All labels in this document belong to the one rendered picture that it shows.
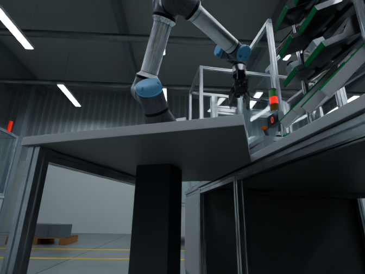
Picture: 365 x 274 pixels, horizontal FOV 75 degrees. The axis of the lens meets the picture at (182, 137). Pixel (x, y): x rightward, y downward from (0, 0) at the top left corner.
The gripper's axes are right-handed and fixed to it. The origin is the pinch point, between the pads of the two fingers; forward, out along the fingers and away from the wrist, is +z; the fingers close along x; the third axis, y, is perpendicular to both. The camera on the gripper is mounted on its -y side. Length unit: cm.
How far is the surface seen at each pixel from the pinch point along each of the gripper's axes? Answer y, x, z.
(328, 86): 48, 19, 14
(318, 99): 35.2, 22.5, 12.0
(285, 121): 20.7, 15.8, 15.3
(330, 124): 65, 8, 34
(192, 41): -385, -41, -373
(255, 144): 11.2, 4.7, 23.2
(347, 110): 70, 9, 33
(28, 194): 46, -72, 53
